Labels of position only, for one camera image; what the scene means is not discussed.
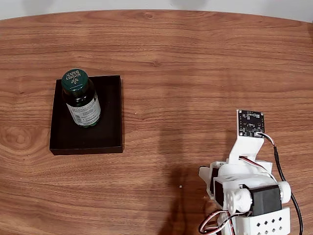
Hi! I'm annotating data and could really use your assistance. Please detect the shallow black box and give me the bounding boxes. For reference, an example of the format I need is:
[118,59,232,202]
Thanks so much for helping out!
[49,75,124,156]

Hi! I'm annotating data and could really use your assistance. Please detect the camera board on white mount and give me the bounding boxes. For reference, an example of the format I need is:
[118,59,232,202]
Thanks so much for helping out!
[228,109,267,169]

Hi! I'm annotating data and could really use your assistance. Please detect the black camera cable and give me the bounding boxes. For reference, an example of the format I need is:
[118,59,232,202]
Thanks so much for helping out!
[254,132,305,235]

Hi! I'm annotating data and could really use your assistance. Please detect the red white black servo cable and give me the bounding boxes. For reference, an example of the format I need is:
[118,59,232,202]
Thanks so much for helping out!
[198,210,237,234]
[239,156,279,184]

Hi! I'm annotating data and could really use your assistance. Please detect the green-capped dark pill bottle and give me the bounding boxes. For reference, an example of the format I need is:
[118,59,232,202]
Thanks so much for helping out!
[60,69,102,129]

